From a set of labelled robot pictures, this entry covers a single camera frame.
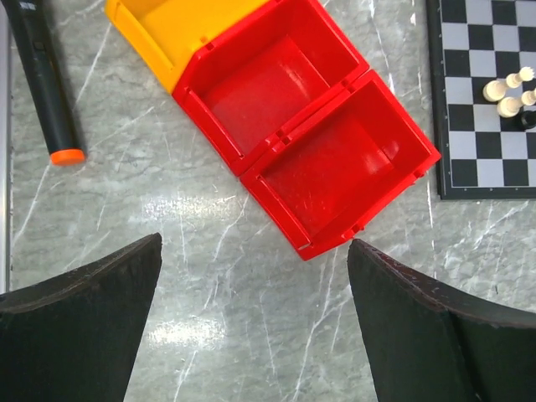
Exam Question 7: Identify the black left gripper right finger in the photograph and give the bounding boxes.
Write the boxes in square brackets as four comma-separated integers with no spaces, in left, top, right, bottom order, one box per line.
[348,240,535,401]

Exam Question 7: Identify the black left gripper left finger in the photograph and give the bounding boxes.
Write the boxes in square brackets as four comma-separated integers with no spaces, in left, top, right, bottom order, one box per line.
[1,233,162,401]

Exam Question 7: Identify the red plastic bin right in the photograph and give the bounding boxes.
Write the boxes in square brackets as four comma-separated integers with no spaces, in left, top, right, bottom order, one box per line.
[241,70,441,260]

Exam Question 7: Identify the red plastic bin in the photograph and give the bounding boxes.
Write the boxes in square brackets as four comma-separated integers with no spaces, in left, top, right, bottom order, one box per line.
[241,70,441,260]
[173,1,369,177]

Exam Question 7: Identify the black white chessboard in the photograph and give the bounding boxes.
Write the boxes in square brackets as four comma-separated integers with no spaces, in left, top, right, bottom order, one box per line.
[426,1,535,200]

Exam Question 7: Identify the black chess piece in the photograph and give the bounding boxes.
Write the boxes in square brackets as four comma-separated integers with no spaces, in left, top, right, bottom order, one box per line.
[519,111,536,131]

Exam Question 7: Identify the white chess piece short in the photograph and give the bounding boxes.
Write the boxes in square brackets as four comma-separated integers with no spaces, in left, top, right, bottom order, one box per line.
[497,90,536,118]

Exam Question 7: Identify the white chess piece tall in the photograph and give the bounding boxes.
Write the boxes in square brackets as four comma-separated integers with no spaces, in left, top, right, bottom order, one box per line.
[482,67,535,102]

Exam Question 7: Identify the black marker orange cap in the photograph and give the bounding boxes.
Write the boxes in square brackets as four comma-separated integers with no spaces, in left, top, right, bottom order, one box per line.
[2,0,85,166]

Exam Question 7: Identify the red plastic bin middle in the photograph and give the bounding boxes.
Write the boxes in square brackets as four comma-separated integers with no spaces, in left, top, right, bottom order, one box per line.
[173,1,369,177]

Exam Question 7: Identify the yellow plastic bin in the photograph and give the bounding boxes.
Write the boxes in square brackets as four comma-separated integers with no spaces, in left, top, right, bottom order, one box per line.
[105,0,265,93]

